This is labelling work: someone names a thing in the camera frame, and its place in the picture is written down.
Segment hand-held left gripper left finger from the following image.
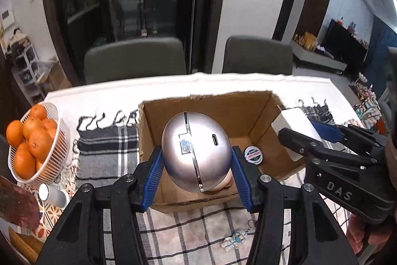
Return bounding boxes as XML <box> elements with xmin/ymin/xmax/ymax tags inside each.
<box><xmin>36</xmin><ymin>145</ymin><xmax>165</xmax><ymax>265</ymax></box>

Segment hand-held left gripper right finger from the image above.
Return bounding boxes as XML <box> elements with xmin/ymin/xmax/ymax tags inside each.
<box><xmin>230</xmin><ymin>145</ymin><xmax>360</xmax><ymax>265</ymax></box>

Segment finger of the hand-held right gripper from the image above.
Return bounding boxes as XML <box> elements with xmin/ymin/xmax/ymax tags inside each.
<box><xmin>310</xmin><ymin>120</ymin><xmax>388</xmax><ymax>154</ymax></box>
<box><xmin>278</xmin><ymin>128</ymin><xmax>377</xmax><ymax>166</ymax></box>

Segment white round diffuser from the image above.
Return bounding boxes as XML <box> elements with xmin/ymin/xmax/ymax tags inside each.
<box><xmin>206</xmin><ymin>173</ymin><xmax>234</xmax><ymax>191</ymax></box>

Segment white charger adapter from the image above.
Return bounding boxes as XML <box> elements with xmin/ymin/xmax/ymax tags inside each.
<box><xmin>271</xmin><ymin>108</ymin><xmax>323</xmax><ymax>161</ymax></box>

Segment black round tin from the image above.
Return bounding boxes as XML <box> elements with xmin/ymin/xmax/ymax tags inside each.
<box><xmin>243</xmin><ymin>145</ymin><xmax>264</xmax><ymax>165</ymax></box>

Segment silver oval case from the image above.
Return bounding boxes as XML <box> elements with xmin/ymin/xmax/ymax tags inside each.
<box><xmin>161</xmin><ymin>111</ymin><xmax>232</xmax><ymax>192</ymax></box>

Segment brown cardboard box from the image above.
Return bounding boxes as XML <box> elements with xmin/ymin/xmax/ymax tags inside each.
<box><xmin>138</xmin><ymin>91</ymin><xmax>306</xmax><ymax>214</ymax></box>

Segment person's right hand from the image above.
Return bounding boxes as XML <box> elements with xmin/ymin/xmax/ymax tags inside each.
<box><xmin>346</xmin><ymin>215</ymin><xmax>397</xmax><ymax>256</ymax></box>

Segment patterned fabric item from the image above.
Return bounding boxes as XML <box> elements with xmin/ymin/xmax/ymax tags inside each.
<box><xmin>357</xmin><ymin>97</ymin><xmax>385</xmax><ymax>132</ymax></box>

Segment grey plaid tablecloth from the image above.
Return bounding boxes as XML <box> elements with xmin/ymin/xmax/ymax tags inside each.
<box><xmin>73</xmin><ymin>97</ymin><xmax>366</xmax><ymax>265</ymax></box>

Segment grey television cabinet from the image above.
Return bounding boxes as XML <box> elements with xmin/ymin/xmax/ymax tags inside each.
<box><xmin>292</xmin><ymin>40</ymin><xmax>348</xmax><ymax>76</ymax></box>

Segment black television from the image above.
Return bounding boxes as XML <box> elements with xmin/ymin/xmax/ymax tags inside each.
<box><xmin>321</xmin><ymin>19</ymin><xmax>369</xmax><ymax>64</ymax></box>

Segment yellow bag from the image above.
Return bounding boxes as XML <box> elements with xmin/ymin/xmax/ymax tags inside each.
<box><xmin>302</xmin><ymin>32</ymin><xmax>317</xmax><ymax>50</ymax></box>

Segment white cylinder cup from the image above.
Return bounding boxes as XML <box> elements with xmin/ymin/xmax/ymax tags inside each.
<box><xmin>39</xmin><ymin>184</ymin><xmax>69</xmax><ymax>207</ymax></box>

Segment white plastic fruit basket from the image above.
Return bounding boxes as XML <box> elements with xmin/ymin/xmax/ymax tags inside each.
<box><xmin>8</xmin><ymin>102</ymin><xmax>70</xmax><ymax>185</ymax></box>

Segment grey dining chair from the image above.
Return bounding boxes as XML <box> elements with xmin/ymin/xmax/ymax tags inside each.
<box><xmin>222</xmin><ymin>36</ymin><xmax>294</xmax><ymax>76</ymax></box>
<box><xmin>84</xmin><ymin>37</ymin><xmax>187</xmax><ymax>85</ymax></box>

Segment pile of oranges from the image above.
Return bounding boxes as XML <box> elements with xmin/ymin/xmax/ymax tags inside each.
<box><xmin>6</xmin><ymin>104</ymin><xmax>58</xmax><ymax>179</ymax></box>

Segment dark glass vase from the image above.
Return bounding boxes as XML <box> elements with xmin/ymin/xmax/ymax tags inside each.
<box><xmin>0</xmin><ymin>176</ymin><xmax>41</xmax><ymax>228</ymax></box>

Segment woven rattan box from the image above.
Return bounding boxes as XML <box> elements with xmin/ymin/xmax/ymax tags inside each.
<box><xmin>8</xmin><ymin>226</ymin><xmax>44</xmax><ymax>264</ymax></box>

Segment white storage rack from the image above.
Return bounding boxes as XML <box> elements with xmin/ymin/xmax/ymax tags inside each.
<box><xmin>6</xmin><ymin>35</ymin><xmax>63</xmax><ymax>99</ymax></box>

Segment dark glass sliding door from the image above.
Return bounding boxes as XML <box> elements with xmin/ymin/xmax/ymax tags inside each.
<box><xmin>42</xmin><ymin>0</ymin><xmax>230</xmax><ymax>87</ymax></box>

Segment small figure keychain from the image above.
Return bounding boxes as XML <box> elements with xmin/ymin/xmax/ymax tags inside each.
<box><xmin>223</xmin><ymin>219</ymin><xmax>258</xmax><ymax>251</ymax></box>

